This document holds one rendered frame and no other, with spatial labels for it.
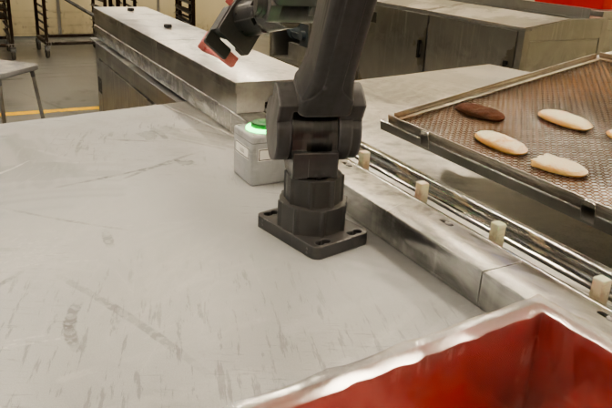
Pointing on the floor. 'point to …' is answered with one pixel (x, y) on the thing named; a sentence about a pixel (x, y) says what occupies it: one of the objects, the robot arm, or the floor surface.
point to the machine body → (127, 82)
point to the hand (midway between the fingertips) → (217, 25)
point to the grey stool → (16, 75)
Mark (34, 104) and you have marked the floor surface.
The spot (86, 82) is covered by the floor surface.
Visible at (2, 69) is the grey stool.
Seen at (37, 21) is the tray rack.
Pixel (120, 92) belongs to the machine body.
